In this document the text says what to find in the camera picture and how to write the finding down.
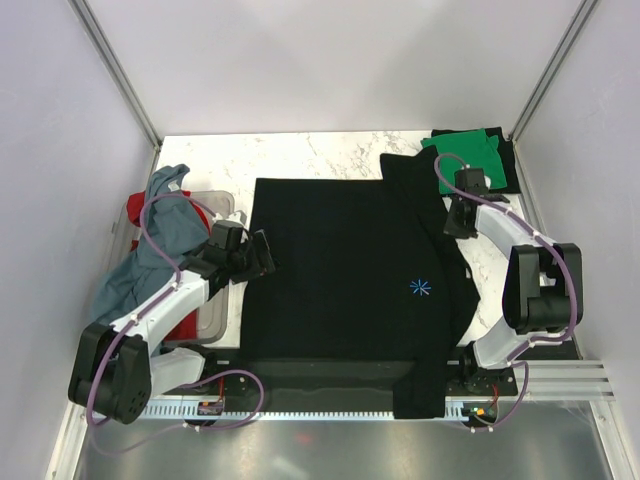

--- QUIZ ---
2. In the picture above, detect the clear plastic bin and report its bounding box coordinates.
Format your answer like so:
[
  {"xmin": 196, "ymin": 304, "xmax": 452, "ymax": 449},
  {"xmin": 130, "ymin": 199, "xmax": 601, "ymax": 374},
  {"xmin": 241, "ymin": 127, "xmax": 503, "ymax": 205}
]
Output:
[{"xmin": 109, "ymin": 188, "xmax": 251, "ymax": 346}]

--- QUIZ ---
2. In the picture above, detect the white slotted cable duct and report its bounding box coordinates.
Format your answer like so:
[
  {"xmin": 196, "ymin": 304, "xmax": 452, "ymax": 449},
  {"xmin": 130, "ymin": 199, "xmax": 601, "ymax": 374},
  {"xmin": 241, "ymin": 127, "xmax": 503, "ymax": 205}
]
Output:
[{"xmin": 144, "ymin": 396, "xmax": 476, "ymax": 421}]

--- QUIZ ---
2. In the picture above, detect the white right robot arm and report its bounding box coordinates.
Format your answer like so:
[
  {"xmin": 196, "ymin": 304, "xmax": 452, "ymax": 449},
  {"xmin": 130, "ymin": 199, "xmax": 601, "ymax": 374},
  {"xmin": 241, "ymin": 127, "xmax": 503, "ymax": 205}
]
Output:
[{"xmin": 444, "ymin": 195, "xmax": 584, "ymax": 394}]

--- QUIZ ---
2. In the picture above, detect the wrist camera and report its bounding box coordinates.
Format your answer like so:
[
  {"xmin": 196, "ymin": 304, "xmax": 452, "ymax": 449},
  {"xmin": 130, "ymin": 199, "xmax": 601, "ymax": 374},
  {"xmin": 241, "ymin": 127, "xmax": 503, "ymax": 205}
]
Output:
[
  {"xmin": 208, "ymin": 210, "xmax": 247, "ymax": 251},
  {"xmin": 454, "ymin": 168, "xmax": 490, "ymax": 196}
]

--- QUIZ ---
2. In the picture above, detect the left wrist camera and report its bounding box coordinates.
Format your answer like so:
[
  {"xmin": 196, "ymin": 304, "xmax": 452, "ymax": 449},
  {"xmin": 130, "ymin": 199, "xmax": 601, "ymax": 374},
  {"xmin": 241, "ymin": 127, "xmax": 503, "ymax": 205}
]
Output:
[{"xmin": 208, "ymin": 210, "xmax": 247, "ymax": 251}]

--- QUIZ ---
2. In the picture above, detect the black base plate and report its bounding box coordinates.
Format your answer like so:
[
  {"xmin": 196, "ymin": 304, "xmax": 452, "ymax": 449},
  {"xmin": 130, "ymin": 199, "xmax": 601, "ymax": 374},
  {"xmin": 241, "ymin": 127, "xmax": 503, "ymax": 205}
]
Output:
[{"xmin": 199, "ymin": 349, "xmax": 518, "ymax": 420}]

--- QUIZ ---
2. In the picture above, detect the folded black t-shirt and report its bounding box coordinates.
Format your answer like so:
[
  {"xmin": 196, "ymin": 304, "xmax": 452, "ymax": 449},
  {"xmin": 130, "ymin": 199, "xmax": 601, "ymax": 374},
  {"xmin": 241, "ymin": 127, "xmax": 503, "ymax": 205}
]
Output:
[{"xmin": 430, "ymin": 127, "xmax": 521, "ymax": 194}]

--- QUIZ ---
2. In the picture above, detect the right aluminium frame post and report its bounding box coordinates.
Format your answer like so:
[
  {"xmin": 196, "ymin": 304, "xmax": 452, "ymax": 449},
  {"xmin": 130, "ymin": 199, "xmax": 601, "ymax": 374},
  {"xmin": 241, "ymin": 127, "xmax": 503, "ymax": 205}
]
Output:
[{"xmin": 506, "ymin": 0, "xmax": 601, "ymax": 142}]

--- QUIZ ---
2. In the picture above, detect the aluminium frame post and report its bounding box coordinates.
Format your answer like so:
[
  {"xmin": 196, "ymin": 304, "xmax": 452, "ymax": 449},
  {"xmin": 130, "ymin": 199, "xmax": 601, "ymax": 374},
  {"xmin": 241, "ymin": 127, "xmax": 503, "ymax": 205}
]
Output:
[
  {"xmin": 506, "ymin": 0, "xmax": 601, "ymax": 142},
  {"xmin": 68, "ymin": 0, "xmax": 162, "ymax": 152}
]

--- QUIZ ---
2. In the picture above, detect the left aluminium frame post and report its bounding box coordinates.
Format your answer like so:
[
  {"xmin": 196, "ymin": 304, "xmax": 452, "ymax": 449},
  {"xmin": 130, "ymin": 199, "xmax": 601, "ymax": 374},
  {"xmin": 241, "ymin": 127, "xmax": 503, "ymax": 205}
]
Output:
[{"xmin": 68, "ymin": 0, "xmax": 162, "ymax": 152}]

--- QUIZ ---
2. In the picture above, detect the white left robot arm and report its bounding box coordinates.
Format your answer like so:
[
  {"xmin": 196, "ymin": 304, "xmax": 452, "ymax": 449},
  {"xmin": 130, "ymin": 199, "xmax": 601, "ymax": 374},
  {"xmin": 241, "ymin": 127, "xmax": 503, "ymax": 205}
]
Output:
[{"xmin": 68, "ymin": 222, "xmax": 276, "ymax": 424}]

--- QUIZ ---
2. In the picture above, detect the red t-shirt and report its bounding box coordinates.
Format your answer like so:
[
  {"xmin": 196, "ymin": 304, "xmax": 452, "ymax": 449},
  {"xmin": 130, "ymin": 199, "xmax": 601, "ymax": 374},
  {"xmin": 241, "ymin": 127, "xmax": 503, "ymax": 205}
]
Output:
[{"xmin": 126, "ymin": 191, "xmax": 211, "ymax": 342}]

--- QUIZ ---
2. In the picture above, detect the blue-grey t-shirt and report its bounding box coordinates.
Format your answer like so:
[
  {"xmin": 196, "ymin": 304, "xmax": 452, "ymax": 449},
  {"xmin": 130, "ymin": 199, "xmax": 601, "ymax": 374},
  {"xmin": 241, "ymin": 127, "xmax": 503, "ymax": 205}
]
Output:
[{"xmin": 89, "ymin": 164, "xmax": 209, "ymax": 324}]

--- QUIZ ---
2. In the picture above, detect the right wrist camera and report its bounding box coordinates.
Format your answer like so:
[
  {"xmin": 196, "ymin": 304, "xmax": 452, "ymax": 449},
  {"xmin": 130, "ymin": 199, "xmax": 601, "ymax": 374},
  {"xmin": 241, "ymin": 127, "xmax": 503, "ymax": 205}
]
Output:
[{"xmin": 454, "ymin": 168, "xmax": 490, "ymax": 196}]

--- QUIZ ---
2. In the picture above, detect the black t-shirt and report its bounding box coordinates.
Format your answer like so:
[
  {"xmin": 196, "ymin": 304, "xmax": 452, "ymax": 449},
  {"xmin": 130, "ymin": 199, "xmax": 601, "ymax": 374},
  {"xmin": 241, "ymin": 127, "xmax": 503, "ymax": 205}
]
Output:
[
  {"xmin": 430, "ymin": 127, "xmax": 521, "ymax": 194},
  {"xmin": 240, "ymin": 147, "xmax": 480, "ymax": 419}
]

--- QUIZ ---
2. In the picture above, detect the folded green t-shirt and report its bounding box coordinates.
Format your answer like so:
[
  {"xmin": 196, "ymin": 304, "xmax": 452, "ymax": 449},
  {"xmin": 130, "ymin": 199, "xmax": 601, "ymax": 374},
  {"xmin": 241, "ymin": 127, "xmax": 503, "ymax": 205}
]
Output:
[{"xmin": 421, "ymin": 129, "xmax": 507, "ymax": 190}]

